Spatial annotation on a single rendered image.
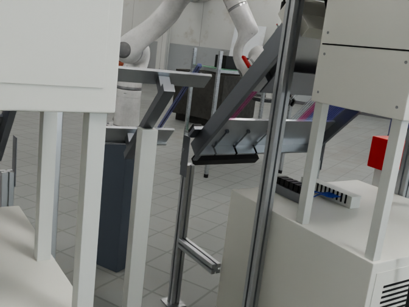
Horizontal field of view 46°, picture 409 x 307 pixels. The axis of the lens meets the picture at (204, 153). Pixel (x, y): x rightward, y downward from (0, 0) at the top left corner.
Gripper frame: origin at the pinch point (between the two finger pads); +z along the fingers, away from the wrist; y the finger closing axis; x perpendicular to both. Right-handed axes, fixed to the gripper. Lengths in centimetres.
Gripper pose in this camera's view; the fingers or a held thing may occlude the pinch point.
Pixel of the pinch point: (289, 100)
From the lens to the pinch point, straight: 202.4
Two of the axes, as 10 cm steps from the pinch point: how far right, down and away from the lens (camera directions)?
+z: 3.8, 7.4, -5.5
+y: 8.4, -0.2, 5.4
